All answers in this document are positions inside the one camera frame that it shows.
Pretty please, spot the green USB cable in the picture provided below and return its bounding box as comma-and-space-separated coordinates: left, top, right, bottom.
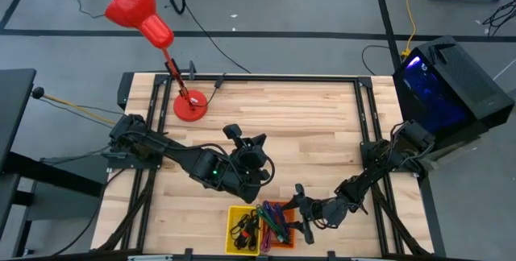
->
256, 206, 286, 244

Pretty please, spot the grey arm supply cable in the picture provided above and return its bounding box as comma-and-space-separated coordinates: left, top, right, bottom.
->
39, 146, 130, 166

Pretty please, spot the black desk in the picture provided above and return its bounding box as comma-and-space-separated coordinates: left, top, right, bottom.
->
0, 68, 106, 259

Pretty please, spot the orange plastic basket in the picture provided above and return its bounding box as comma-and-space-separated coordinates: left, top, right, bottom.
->
260, 201, 298, 250

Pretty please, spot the thin black floor cable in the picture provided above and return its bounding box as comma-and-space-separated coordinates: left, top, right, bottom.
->
360, 44, 394, 77

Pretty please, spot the yellow plastic basket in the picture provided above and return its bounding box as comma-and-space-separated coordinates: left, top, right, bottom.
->
224, 205, 262, 257

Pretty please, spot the black computer case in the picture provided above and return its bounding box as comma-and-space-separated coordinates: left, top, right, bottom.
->
391, 35, 516, 154

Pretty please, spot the black knob yellow stick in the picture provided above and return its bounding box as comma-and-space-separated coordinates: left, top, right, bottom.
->
31, 86, 118, 126

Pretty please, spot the black lamp cord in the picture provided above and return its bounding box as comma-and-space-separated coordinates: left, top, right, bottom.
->
192, 76, 227, 109

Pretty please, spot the black USB cable red tie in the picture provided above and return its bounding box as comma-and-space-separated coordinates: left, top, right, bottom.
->
231, 212, 261, 251

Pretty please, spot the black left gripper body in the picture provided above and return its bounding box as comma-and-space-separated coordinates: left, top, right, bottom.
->
223, 122, 276, 185

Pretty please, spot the red desk lamp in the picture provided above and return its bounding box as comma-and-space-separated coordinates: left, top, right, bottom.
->
104, 0, 209, 123

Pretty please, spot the long blue USB cable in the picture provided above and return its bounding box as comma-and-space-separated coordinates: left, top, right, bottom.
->
268, 201, 290, 234

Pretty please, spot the grey computer stand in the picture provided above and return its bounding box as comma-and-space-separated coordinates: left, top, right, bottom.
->
417, 135, 483, 172

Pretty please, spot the yellow floor cable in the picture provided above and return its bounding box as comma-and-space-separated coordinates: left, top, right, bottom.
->
401, 0, 420, 59

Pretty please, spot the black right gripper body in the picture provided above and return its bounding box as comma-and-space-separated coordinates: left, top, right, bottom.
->
293, 183, 350, 246

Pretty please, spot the black floor cable bundle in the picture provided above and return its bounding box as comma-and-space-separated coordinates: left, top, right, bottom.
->
481, 0, 516, 37

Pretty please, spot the black coiled floor cable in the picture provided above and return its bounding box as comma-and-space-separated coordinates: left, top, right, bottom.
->
168, 0, 253, 75

